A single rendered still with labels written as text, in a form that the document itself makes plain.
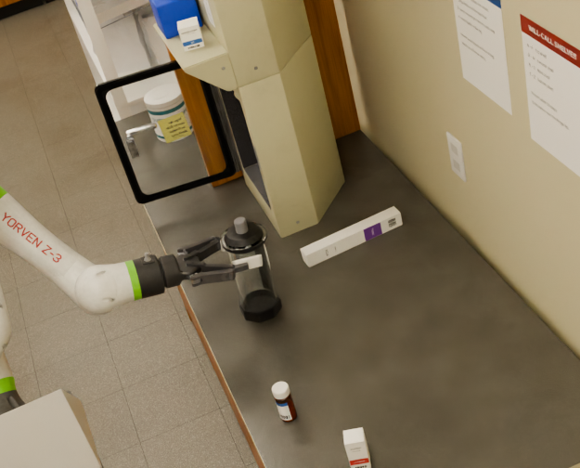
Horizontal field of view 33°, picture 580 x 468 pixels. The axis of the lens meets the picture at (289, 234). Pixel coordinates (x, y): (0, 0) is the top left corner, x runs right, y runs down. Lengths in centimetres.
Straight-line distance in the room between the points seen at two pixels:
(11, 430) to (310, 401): 64
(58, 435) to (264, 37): 103
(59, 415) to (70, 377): 189
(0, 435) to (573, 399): 117
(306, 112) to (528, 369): 90
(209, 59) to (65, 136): 333
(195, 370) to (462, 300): 165
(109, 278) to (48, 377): 186
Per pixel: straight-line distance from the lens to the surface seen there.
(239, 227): 227
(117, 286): 223
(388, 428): 213
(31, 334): 432
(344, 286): 248
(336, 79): 297
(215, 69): 241
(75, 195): 510
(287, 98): 251
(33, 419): 213
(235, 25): 239
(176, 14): 255
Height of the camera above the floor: 252
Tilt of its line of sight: 36 degrees down
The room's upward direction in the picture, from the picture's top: 16 degrees counter-clockwise
